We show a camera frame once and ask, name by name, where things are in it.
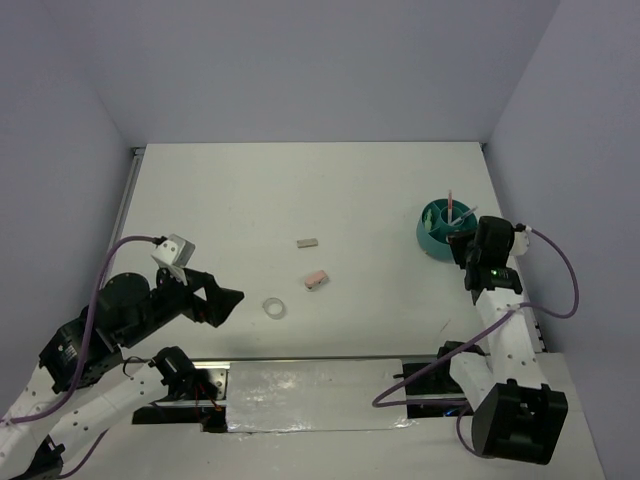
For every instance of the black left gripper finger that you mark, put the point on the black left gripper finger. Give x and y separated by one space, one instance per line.
215 308
213 291

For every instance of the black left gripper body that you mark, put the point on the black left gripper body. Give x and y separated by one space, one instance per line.
174 297

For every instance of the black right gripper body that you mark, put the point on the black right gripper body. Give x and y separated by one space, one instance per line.
474 255

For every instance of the red highlighter pen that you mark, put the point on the red highlighter pen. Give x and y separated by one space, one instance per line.
450 206

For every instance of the clear tape roll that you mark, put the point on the clear tape roll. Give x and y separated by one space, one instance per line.
274 308

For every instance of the grey rectangular eraser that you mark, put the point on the grey rectangular eraser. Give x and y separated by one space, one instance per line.
307 243

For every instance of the clear ballpoint pen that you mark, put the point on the clear ballpoint pen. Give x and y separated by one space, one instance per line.
464 216

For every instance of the green correction tape dispenser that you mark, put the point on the green correction tape dispenser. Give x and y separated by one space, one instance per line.
428 220

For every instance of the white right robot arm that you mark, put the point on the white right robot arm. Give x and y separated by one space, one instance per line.
516 414

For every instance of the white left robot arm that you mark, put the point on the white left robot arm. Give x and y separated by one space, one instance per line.
55 414

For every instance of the teal round desk organizer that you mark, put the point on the teal round desk organizer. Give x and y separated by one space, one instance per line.
434 242

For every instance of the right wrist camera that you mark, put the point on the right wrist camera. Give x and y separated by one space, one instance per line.
521 241

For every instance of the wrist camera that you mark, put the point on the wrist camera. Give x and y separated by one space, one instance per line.
173 254
521 241

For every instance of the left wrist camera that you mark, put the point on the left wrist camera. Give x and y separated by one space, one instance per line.
173 254

